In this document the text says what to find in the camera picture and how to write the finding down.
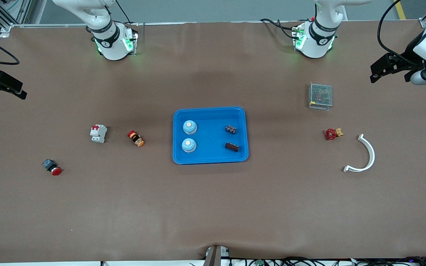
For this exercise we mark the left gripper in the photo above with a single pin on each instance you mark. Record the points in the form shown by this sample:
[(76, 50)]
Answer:
[(406, 61)]

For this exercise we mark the black capacitor with white dots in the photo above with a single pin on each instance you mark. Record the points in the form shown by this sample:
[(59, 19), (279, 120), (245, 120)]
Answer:
[(230, 129)]

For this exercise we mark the blue desk bell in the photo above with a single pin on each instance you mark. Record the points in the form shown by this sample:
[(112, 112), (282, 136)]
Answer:
[(189, 145), (189, 127)]

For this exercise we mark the brown rectangular capacitor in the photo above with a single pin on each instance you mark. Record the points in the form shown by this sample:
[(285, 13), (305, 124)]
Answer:
[(232, 147)]

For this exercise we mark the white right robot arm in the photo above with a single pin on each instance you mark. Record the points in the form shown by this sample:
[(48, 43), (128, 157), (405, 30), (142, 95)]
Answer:
[(113, 40)]

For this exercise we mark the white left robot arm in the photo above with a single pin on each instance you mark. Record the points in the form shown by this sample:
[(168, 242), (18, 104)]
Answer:
[(314, 40)]

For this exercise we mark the metal mesh power supply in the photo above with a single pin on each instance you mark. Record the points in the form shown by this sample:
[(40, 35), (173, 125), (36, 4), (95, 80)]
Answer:
[(320, 95)]

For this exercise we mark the red push button grey body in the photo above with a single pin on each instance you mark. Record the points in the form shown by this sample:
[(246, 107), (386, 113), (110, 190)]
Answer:
[(52, 167)]

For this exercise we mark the red handwheel brass valve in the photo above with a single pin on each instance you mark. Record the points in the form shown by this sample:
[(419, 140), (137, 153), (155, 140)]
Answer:
[(330, 134)]

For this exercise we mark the blue plastic tray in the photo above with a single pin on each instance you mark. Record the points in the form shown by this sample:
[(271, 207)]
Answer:
[(213, 137)]

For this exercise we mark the white curved plastic bracket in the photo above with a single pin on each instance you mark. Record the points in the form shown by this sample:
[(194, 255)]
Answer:
[(372, 153)]

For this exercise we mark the white circuit breaker red switch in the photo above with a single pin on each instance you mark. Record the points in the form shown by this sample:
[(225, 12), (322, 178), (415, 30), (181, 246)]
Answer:
[(98, 133)]

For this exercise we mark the yellow red emergency stop switch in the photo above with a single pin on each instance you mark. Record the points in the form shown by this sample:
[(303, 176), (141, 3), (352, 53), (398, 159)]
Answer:
[(136, 139)]

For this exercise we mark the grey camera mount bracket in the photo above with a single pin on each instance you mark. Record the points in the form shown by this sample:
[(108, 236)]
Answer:
[(216, 255)]

